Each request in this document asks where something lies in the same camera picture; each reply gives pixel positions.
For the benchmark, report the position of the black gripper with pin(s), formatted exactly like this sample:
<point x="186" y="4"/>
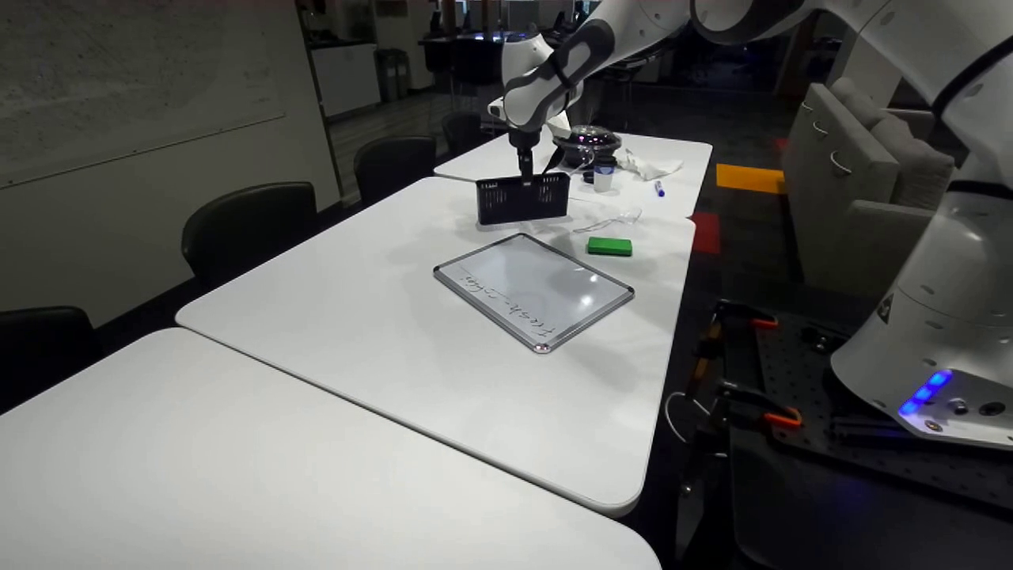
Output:
<point x="524" y="136"/>

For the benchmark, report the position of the black cutlery box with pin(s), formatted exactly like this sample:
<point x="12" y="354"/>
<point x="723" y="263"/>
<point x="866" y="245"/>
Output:
<point x="524" y="198"/>

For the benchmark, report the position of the dark bowl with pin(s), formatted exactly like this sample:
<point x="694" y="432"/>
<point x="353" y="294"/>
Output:
<point x="586" y="147"/>

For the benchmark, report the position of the green eraser block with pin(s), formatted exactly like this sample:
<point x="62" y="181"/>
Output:
<point x="608" y="250"/>

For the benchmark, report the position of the small whiteboard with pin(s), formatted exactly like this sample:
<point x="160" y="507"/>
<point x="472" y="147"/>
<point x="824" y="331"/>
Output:
<point x="532" y="291"/>

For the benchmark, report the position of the black chair far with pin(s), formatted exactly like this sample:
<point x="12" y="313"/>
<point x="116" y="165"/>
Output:
<point x="390" y="165"/>

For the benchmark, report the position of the black chair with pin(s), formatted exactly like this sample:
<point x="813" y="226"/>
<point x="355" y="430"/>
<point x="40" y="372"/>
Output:
<point x="250" y="226"/>
<point x="42" y="347"/>
<point x="390" y="165"/>

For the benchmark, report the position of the black chair middle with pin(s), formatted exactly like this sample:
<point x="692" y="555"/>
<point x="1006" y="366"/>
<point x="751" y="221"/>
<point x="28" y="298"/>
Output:
<point x="250" y="226"/>

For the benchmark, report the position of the orange black clamp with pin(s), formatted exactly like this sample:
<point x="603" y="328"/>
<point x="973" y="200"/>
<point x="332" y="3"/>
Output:
<point x="736" y="400"/>

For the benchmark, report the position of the black chair near left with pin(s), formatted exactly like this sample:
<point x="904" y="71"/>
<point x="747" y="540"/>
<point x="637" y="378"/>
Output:
<point x="42" y="347"/>

